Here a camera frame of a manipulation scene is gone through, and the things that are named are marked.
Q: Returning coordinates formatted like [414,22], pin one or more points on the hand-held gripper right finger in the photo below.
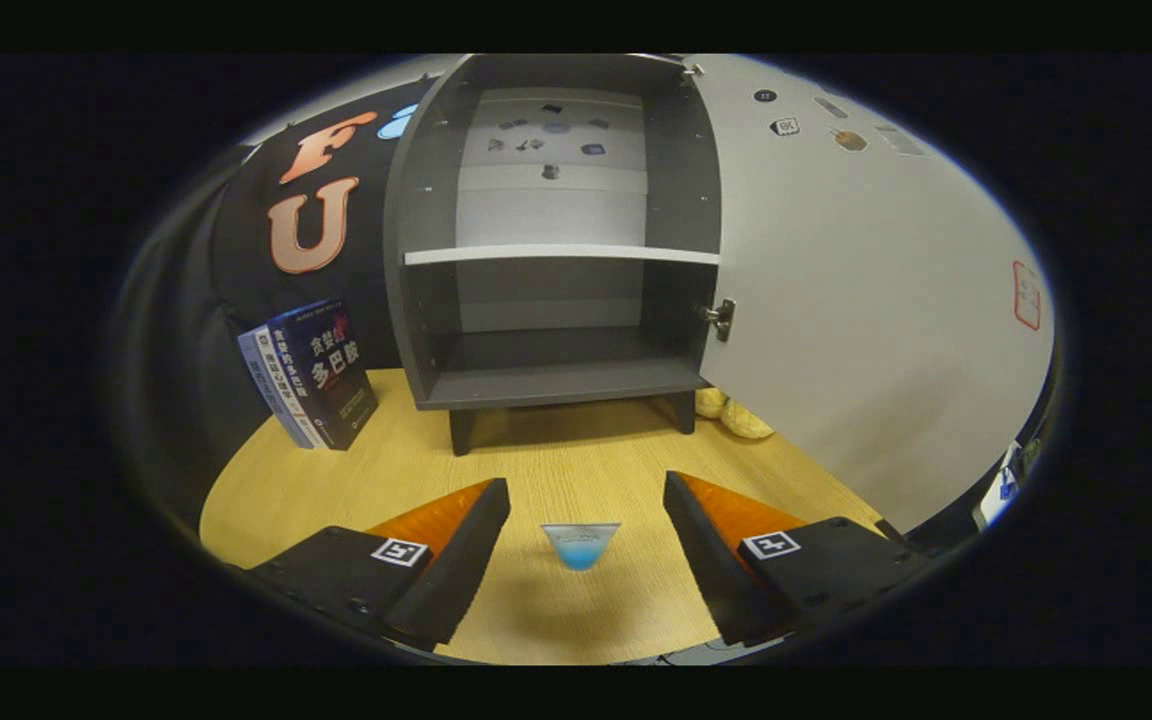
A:
[711,560]

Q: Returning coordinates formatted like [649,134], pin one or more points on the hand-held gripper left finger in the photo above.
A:
[456,570]

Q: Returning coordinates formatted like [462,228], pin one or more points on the blue and white tube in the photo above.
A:
[581,550]

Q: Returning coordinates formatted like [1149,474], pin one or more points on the white cabinet door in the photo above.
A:
[856,330]

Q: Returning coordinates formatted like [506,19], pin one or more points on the yellow plush toy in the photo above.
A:
[746,420]

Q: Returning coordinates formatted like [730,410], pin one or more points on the dark grey cabinet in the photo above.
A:
[556,385]

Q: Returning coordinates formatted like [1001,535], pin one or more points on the dark blue book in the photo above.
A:
[336,380]

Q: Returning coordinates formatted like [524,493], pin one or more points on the metal door hinge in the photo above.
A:
[721,318]

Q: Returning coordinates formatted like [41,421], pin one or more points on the light blue book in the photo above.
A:
[264,375]

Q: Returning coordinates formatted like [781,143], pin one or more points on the white side table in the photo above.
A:
[986,508]

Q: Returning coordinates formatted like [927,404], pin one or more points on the small blue item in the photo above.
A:
[1008,487]

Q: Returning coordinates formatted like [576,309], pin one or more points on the black backdrop cloth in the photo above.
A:
[236,260]

